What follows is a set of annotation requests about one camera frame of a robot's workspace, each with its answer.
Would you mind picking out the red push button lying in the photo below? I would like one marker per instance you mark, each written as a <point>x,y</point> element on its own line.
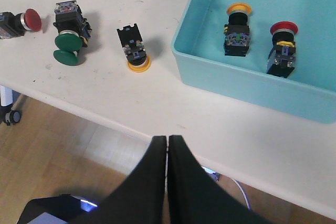
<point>13,26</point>

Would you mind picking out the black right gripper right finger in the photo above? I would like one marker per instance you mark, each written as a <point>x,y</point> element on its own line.
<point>194,197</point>

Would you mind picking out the red push button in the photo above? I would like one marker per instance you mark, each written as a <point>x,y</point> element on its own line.
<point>282,57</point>
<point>13,26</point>

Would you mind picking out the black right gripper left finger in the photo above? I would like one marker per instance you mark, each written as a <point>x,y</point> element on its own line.
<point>139,199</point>

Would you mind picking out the yellow push button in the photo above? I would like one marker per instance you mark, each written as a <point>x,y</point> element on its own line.
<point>236,31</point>
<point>132,44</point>

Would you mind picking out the dark device on floor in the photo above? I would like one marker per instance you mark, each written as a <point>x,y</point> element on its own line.
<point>56,209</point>

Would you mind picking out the green push button lying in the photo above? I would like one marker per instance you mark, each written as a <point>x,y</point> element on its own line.
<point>74,31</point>

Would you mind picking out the blue plastic box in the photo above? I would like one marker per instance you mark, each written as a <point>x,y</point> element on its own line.
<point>308,92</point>

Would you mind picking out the yellow push button upside down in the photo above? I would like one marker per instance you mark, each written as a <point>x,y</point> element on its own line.
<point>132,44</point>

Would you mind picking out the green button cap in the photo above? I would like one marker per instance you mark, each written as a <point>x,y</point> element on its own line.
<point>66,57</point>

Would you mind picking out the caster wheel table leg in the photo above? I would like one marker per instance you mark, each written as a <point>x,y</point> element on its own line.
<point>8,115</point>

